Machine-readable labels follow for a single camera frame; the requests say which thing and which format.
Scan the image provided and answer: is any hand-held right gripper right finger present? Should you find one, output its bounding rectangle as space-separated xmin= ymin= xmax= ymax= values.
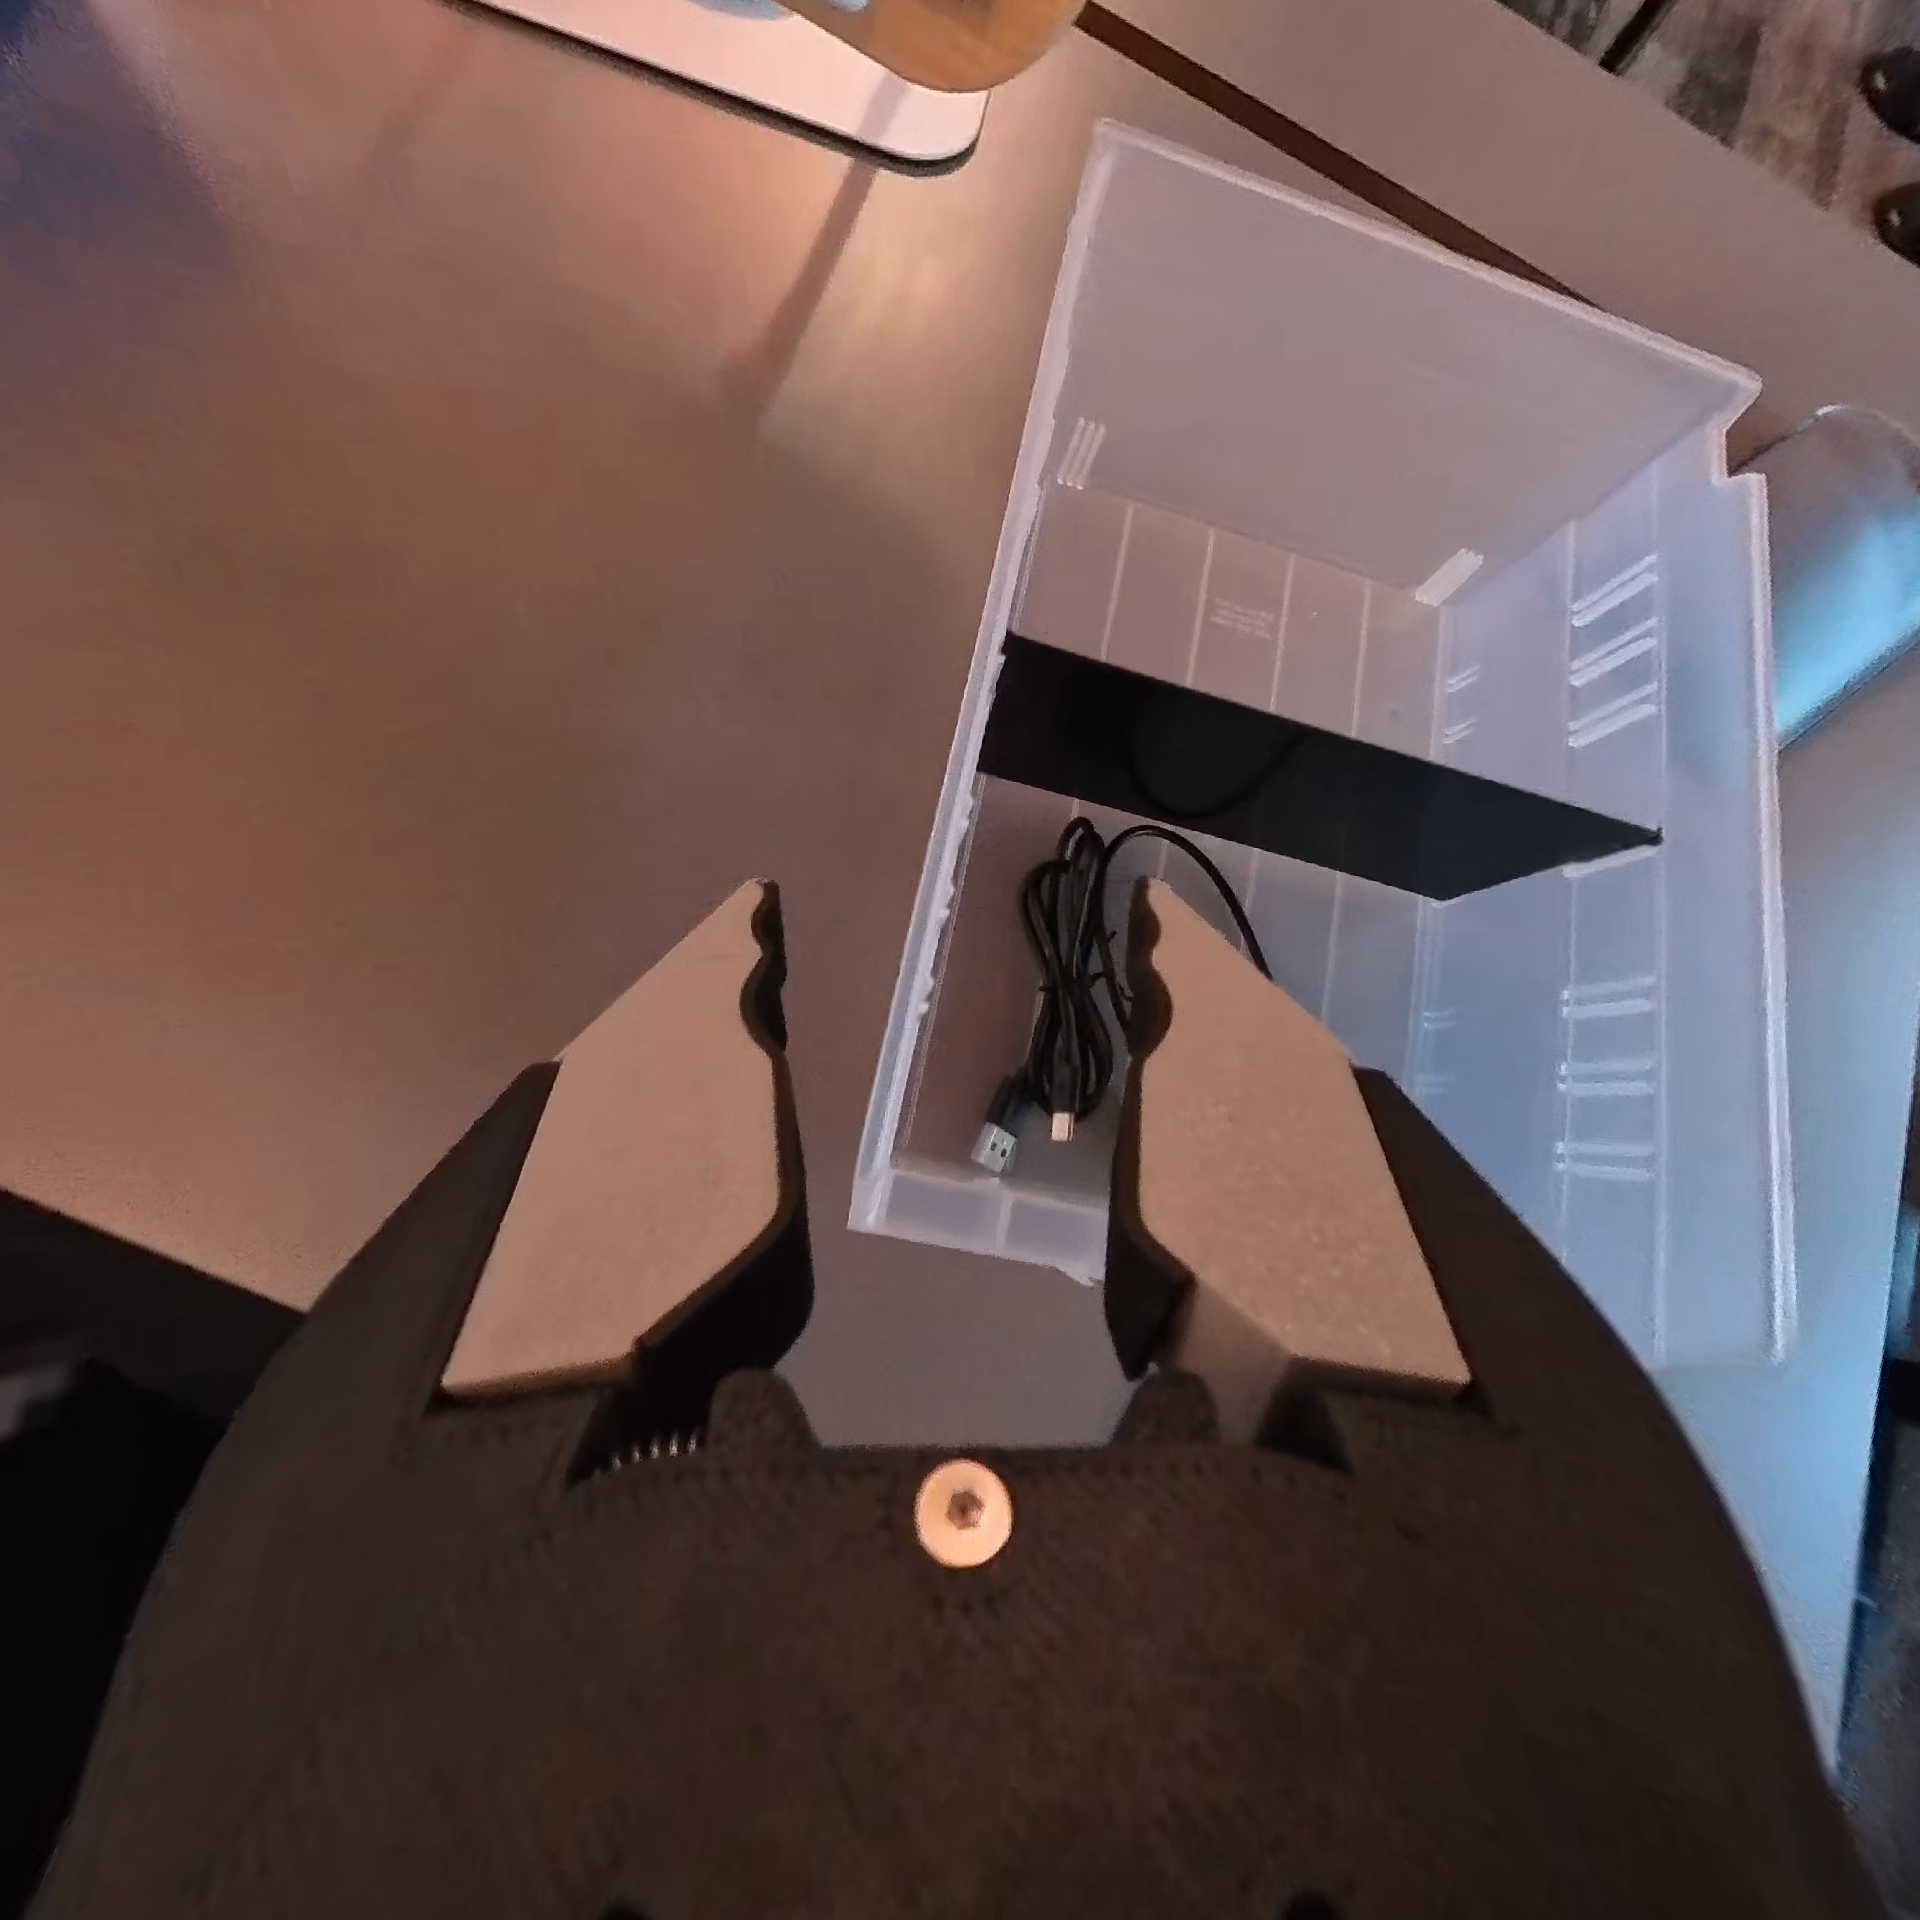
xmin=1102 ymin=879 xmax=1475 ymax=1412

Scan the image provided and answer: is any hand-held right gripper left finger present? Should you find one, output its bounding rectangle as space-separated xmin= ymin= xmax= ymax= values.
xmin=435 ymin=879 xmax=817 ymax=1404

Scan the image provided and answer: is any thin black usb cable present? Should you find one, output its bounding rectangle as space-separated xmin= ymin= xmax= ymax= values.
xmin=967 ymin=817 xmax=1278 ymax=1186

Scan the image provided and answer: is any clear plastic bin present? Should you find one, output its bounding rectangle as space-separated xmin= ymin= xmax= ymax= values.
xmin=848 ymin=120 xmax=1800 ymax=1368

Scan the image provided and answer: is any clear plastic lid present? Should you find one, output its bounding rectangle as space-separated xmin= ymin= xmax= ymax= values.
xmin=1725 ymin=402 xmax=1920 ymax=752

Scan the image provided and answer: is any white stand base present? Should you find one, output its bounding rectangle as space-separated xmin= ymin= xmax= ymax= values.
xmin=449 ymin=0 xmax=993 ymax=165

